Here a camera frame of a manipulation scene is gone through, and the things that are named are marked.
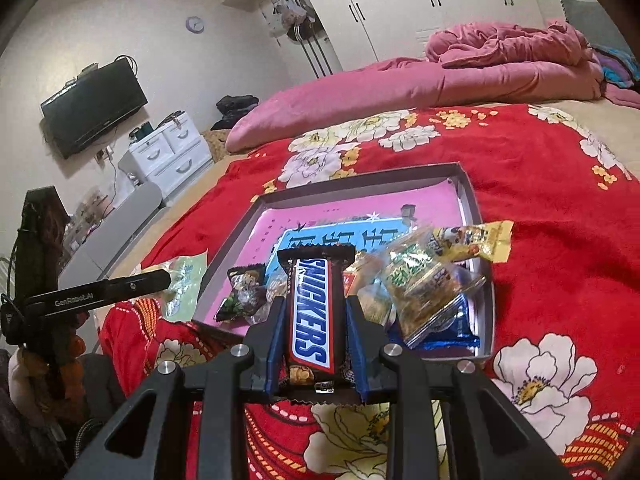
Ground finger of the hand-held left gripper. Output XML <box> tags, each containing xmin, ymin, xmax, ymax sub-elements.
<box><xmin>97</xmin><ymin>269</ymin><xmax>172</xmax><ymax>306</ymax></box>

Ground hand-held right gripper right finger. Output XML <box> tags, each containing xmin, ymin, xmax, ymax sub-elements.
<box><xmin>345</xmin><ymin>296</ymin><xmax>571</xmax><ymax>480</ymax></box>

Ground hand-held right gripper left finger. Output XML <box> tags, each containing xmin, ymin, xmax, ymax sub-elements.
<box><xmin>75</xmin><ymin>296</ymin><xmax>288</xmax><ymax>480</ymax></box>

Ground light green snack packet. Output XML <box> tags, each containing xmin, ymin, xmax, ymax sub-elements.
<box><xmin>142</xmin><ymin>252</ymin><xmax>208</xmax><ymax>322</ymax></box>

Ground brown chocolate bar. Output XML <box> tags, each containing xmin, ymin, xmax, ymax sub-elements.
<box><xmin>276</xmin><ymin>244</ymin><xmax>396</xmax><ymax>406</ymax></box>

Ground green pea snack packet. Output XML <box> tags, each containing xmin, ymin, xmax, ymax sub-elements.
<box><xmin>215</xmin><ymin>264</ymin><xmax>267</xmax><ymax>322</ymax></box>

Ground clear green label packet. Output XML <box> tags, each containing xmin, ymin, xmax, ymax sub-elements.
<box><xmin>384</xmin><ymin>229</ymin><xmax>451</xmax><ymax>283</ymax></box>
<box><xmin>394</xmin><ymin>265</ymin><xmax>486</xmax><ymax>349</ymax></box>

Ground blue cookie packet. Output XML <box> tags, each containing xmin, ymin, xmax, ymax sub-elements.
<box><xmin>387</xmin><ymin>295</ymin><xmax>482</xmax><ymax>361</ymax></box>

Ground yellow long snack packet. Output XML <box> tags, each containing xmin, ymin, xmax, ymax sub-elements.
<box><xmin>432</xmin><ymin>220</ymin><xmax>515</xmax><ymax>265</ymax></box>

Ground grey shallow box tray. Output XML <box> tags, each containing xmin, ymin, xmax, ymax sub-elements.
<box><xmin>189</xmin><ymin>161</ymin><xmax>496</xmax><ymax>361</ymax></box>

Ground person's left forearm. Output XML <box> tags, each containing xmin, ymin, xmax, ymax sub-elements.
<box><xmin>7</xmin><ymin>347</ymin><xmax>51</xmax><ymax>413</ymax></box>

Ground person's left hand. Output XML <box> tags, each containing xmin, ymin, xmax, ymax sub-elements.
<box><xmin>47</xmin><ymin>312</ymin><xmax>91</xmax><ymax>403</ymax></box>

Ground grey padded bench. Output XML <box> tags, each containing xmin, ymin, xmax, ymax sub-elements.
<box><xmin>55</xmin><ymin>181</ymin><xmax>163</xmax><ymax>286</ymax></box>

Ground white drawer cabinet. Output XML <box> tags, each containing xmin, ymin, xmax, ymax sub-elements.
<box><xmin>118</xmin><ymin>110</ymin><xmax>213</xmax><ymax>196</ymax></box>

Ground pink book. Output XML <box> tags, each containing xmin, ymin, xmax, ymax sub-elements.
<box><xmin>200</xmin><ymin>180</ymin><xmax>473</xmax><ymax>331</ymax></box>

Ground brown patterned stool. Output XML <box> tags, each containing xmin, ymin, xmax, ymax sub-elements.
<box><xmin>202</xmin><ymin>129</ymin><xmax>233</xmax><ymax>163</ymax></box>

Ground black clothes pile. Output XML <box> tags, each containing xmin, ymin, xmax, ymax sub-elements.
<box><xmin>210</xmin><ymin>95</ymin><xmax>261</xmax><ymax>132</ymax></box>

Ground red floral blanket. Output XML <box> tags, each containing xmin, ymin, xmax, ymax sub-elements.
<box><xmin>97</xmin><ymin>105</ymin><xmax>640</xmax><ymax>480</ymax></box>

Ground pink folded quilt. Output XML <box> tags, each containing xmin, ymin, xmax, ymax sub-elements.
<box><xmin>225</xmin><ymin>57</ymin><xmax>606</xmax><ymax>153</ymax></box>

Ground dark hanging poles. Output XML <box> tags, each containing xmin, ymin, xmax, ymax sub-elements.
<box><xmin>297</xmin><ymin>35</ymin><xmax>331</xmax><ymax>78</ymax></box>

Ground hanging clothes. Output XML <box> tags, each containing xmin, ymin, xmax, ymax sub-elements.
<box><xmin>272</xmin><ymin>0</ymin><xmax>316</xmax><ymax>41</ymax></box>

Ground crumpled pink blanket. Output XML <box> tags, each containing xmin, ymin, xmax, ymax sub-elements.
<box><xmin>425</xmin><ymin>20</ymin><xmax>603</xmax><ymax>68</ymax></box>

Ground white wardrobe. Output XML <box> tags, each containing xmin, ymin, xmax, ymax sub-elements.
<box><xmin>292</xmin><ymin>0</ymin><xmax>546</xmax><ymax>78</ymax></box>

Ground blue purple cloth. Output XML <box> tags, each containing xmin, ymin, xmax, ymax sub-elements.
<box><xmin>592</xmin><ymin>45</ymin><xmax>640</xmax><ymax>93</ymax></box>

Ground grey padded headboard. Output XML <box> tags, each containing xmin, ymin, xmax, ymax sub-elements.
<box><xmin>560</xmin><ymin>0</ymin><xmax>633</xmax><ymax>56</ymax></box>

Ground black wall television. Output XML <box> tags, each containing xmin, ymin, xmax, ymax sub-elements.
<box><xmin>40</xmin><ymin>57</ymin><xmax>149</xmax><ymax>160</ymax></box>

